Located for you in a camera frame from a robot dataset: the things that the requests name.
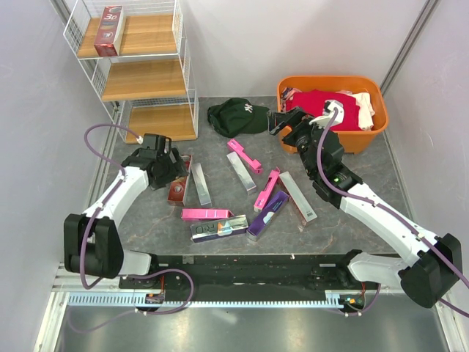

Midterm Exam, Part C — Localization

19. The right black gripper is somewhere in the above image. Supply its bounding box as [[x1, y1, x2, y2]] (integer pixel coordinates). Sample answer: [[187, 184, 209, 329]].
[[267, 106, 330, 177]]

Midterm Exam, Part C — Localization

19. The red white toothpaste box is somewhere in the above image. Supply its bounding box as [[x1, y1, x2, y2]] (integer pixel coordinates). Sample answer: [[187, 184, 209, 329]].
[[278, 172, 317, 227]]

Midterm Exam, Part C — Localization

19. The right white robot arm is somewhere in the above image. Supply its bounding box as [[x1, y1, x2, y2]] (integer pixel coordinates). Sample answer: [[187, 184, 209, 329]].
[[267, 100, 468, 308]]

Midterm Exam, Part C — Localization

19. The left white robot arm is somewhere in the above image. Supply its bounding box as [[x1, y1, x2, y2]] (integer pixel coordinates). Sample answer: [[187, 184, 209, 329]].
[[64, 133, 188, 290]]

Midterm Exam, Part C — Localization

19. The patterned cloth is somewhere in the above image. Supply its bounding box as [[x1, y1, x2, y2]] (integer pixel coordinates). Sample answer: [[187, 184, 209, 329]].
[[280, 87, 301, 112]]

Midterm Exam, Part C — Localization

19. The red folded cloth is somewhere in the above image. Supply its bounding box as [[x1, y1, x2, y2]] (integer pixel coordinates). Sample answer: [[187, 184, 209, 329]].
[[286, 89, 360, 131]]

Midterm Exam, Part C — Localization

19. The dark green baseball cap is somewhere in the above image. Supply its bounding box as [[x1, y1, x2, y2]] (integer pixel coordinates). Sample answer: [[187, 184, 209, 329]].
[[207, 98, 269, 139]]

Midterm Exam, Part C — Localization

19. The pink open toothpaste box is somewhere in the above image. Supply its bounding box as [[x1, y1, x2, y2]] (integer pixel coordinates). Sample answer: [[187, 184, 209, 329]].
[[227, 139, 263, 175]]

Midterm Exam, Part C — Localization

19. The pink toothpaste box lying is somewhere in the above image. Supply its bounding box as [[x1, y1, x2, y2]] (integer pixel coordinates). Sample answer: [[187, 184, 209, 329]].
[[181, 208, 234, 221]]

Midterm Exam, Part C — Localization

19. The purple toothpaste box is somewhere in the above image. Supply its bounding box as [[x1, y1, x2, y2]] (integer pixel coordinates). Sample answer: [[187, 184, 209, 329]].
[[246, 191, 289, 241]]

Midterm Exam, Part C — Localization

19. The pink toothpaste box upright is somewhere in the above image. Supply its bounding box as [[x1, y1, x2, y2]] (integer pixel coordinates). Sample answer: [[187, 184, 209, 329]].
[[254, 168, 280, 213]]

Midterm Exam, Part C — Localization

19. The white pink cloth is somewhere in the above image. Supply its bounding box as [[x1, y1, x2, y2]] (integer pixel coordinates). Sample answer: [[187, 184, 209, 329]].
[[339, 90, 375, 131]]

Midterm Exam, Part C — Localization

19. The silver R&O toothpaste box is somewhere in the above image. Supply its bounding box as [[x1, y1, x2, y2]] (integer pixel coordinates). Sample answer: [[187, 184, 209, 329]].
[[191, 215, 249, 243]]

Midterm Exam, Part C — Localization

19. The orange plastic basket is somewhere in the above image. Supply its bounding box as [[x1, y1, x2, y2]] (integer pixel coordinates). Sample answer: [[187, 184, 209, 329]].
[[276, 75, 389, 155]]

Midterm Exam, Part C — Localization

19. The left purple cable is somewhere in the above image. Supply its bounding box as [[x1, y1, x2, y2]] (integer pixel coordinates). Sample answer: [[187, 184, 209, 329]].
[[65, 123, 195, 334]]

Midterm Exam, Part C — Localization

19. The white wire wooden shelf rack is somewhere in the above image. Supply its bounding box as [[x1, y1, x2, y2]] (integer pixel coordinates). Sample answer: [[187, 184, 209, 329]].
[[64, 1, 199, 141]]

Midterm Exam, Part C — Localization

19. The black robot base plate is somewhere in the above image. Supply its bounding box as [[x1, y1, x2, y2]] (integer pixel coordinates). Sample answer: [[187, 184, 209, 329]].
[[149, 254, 377, 292]]

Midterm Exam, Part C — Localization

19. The grey cable duct rail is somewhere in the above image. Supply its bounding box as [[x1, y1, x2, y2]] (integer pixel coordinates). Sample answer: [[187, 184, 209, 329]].
[[67, 291, 345, 309]]

